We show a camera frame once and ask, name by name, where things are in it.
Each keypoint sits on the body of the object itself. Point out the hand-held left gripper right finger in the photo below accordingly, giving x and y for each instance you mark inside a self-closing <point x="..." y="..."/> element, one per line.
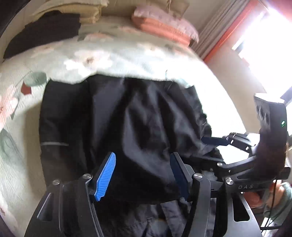
<point x="180" y="176"/>

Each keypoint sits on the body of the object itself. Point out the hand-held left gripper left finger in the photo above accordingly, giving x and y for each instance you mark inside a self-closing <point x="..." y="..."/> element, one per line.
<point x="105" y="177"/>

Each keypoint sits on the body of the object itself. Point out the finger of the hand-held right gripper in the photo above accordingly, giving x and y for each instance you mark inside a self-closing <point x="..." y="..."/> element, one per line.
<point x="219" y="140"/>
<point x="213" y="164"/>

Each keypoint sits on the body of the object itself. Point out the black hooded jacket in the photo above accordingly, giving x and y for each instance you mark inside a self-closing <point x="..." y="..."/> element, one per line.
<point x="136" y="127"/>

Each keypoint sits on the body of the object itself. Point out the person's right forearm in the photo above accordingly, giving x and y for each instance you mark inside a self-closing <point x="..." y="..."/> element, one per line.
<point x="281" y="202"/>

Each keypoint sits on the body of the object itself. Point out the black folded clothes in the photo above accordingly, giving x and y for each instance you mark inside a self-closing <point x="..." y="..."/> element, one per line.
<point x="45" y="34"/>

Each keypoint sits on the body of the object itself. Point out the person's right hand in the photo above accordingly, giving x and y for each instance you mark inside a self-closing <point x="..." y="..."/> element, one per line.
<point x="254" y="198"/>

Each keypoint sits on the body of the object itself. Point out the window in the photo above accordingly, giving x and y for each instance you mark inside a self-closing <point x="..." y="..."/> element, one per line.
<point x="267" y="41"/>

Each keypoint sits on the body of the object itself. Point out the orange curtain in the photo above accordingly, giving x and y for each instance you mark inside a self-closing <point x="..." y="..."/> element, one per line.
<point x="230" y="29"/>

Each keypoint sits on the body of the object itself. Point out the beige curtain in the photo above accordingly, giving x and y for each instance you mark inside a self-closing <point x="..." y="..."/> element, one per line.
<point x="216" y="25"/>

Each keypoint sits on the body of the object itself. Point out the floral green bedspread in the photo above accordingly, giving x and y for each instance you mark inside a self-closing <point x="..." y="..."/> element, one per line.
<point x="102" y="52"/>

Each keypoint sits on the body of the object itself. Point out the salmon folded blanket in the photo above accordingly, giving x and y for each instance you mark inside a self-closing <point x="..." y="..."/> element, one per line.
<point x="159" y="29"/>

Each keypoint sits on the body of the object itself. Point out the pink pillow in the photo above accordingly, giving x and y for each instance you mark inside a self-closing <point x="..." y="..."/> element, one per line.
<point x="168" y="21"/>

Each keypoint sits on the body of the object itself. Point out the beige bed headboard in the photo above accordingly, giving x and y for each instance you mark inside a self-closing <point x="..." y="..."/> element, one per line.
<point x="159" y="5"/>

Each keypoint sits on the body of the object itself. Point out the cream folded quilt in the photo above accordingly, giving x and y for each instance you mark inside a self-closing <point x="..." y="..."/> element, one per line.
<point x="75" y="11"/>

